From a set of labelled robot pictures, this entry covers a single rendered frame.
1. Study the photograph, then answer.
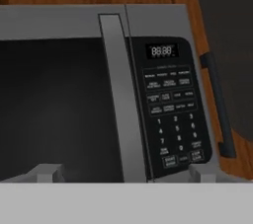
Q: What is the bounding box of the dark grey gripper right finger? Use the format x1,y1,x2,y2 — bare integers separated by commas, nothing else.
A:
188,163,247,184

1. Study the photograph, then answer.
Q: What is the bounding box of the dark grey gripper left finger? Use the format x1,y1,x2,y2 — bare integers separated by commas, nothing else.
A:
2,163,66,184

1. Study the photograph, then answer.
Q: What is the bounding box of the wooden cupboard door, dark panel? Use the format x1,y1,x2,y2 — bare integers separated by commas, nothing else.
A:
169,0,253,183

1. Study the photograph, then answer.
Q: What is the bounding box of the microwave door with dark window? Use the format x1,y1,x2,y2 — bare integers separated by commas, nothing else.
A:
0,3,155,184

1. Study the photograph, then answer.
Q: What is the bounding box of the silver microwave oven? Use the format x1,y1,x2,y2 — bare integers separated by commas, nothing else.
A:
0,3,221,184

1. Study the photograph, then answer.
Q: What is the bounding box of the dark bar cupboard handle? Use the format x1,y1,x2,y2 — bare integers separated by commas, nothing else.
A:
199,51,237,160

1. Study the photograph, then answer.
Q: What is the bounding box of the silver microwave door handle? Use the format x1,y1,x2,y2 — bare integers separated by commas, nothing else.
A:
97,13,150,184

